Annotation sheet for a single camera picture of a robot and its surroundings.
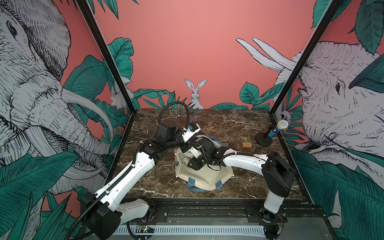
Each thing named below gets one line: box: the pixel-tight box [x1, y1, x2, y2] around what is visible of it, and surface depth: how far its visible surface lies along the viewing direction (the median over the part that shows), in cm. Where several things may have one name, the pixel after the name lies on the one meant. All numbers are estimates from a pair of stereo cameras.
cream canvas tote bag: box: [174, 147, 235, 191], surface depth 76 cm
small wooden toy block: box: [242, 142, 252, 148], surface depth 103 cm
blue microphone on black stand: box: [255, 119, 289, 147], surface depth 103 cm
